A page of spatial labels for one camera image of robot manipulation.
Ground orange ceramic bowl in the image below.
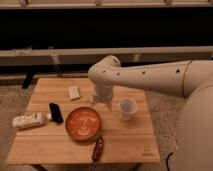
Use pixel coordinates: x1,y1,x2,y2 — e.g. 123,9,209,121
65,107,102,142

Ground black rectangular device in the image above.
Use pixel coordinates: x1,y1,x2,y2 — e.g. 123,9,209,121
49,103,63,123

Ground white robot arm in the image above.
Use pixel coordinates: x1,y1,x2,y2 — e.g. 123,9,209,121
88,55,213,171

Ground small white box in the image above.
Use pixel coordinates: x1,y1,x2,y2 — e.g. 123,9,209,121
68,86,80,100

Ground white ceramic cup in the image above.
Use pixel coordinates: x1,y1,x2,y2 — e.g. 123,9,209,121
119,98,138,121

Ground dark red snack bar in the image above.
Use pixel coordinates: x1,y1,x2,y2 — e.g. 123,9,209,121
92,136,104,162

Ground wooden table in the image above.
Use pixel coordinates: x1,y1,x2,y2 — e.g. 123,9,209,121
5,77,162,166

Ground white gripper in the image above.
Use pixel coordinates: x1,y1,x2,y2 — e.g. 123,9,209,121
91,86,113,111

